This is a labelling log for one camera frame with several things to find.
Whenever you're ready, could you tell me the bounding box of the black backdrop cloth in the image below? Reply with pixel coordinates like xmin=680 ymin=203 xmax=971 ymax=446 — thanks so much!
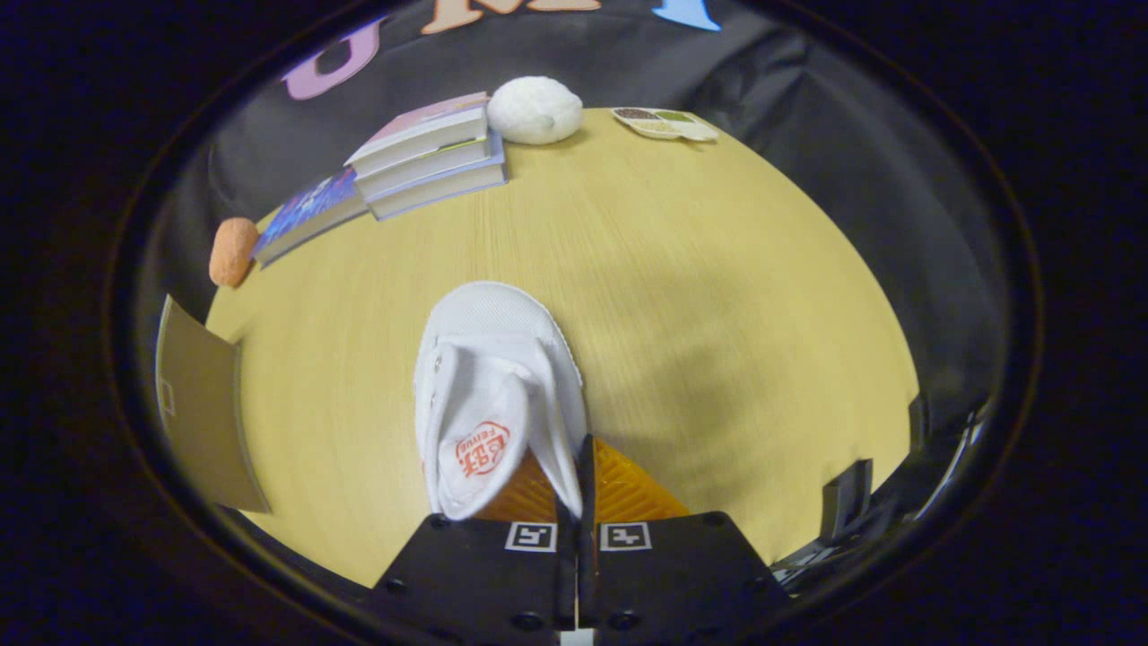
xmin=157 ymin=0 xmax=1001 ymax=467

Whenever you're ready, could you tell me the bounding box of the pink cover book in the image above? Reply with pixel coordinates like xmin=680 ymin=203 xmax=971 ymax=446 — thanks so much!
xmin=344 ymin=91 xmax=490 ymax=179

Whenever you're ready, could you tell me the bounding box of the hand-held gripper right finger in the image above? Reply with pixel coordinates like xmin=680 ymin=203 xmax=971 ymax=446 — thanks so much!
xmin=578 ymin=433 xmax=792 ymax=636

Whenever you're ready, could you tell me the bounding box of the white cover book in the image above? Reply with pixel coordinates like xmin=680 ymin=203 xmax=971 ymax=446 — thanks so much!
xmin=354 ymin=135 xmax=503 ymax=200

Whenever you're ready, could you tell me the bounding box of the orange round sponge ball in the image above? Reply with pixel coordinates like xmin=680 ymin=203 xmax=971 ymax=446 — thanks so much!
xmin=209 ymin=217 xmax=260 ymax=289

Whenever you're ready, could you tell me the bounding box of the white canvas shoe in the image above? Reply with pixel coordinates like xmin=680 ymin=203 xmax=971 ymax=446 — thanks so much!
xmin=413 ymin=281 xmax=589 ymax=522

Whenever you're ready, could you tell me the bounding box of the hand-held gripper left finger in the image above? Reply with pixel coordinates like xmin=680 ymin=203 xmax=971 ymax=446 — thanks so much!
xmin=370 ymin=451 xmax=580 ymax=634

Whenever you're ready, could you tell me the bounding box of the white fluffy ball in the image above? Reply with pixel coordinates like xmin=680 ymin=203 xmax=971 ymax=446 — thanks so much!
xmin=486 ymin=76 xmax=585 ymax=146

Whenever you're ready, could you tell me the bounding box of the beige fabric storage box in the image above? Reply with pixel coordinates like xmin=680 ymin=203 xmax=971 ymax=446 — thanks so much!
xmin=155 ymin=294 xmax=272 ymax=514

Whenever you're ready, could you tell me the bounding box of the small divided dish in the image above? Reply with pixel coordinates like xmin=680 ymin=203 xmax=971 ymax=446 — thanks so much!
xmin=612 ymin=107 xmax=719 ymax=143

